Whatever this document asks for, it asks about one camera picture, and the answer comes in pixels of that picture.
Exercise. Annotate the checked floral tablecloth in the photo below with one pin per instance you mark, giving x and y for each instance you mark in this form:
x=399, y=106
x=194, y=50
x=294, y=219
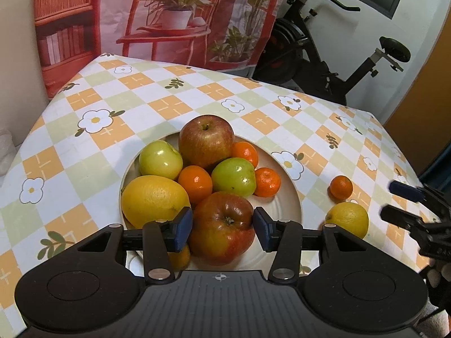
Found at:
x=105, y=88

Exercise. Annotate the green apple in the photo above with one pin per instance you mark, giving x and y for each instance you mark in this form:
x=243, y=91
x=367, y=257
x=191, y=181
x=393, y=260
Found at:
x=160, y=159
x=233, y=177

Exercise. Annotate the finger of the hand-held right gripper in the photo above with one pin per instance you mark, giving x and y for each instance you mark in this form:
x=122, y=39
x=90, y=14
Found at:
x=398, y=214
x=405, y=188

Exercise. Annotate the yellow lemon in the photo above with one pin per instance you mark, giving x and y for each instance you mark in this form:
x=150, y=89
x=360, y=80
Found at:
x=347, y=218
x=153, y=200

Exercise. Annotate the cream round plate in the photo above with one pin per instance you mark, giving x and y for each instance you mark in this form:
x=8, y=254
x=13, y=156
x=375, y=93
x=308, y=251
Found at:
x=282, y=211

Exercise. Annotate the black exercise bike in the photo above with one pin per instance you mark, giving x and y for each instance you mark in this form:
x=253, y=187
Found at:
x=299, y=42

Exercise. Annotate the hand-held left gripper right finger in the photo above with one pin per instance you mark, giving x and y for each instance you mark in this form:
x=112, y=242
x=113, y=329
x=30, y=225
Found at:
x=262, y=227

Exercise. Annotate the person's right hand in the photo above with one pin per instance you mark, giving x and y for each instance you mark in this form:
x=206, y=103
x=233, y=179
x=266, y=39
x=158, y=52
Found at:
x=437, y=276

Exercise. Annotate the orange wooden door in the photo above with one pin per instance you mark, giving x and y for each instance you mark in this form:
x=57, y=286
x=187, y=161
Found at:
x=422, y=112

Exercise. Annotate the printed pink backdrop cloth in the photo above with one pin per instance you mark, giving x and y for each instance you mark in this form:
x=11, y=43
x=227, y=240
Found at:
x=112, y=7

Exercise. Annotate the red apple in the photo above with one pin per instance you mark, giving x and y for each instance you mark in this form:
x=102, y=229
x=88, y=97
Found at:
x=222, y=232
x=206, y=144

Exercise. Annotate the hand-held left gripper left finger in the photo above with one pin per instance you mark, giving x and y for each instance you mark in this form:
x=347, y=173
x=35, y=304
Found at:
x=183, y=225

